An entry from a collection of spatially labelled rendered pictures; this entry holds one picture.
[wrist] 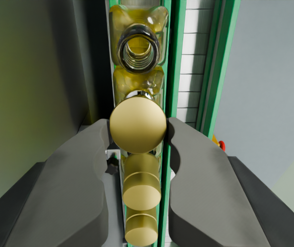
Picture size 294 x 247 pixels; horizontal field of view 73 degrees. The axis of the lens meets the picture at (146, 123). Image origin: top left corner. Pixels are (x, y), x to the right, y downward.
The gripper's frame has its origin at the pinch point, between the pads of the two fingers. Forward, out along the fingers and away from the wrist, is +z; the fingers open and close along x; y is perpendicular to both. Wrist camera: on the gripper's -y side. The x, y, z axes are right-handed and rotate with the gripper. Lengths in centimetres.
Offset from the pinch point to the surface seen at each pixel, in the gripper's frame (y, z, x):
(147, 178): 6.5, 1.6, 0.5
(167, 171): 24.0, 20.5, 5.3
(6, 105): 1.3, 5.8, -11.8
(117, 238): 63, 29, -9
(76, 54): 3.1, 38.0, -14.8
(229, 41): -1.6, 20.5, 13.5
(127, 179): 7.0, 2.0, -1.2
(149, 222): 12.5, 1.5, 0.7
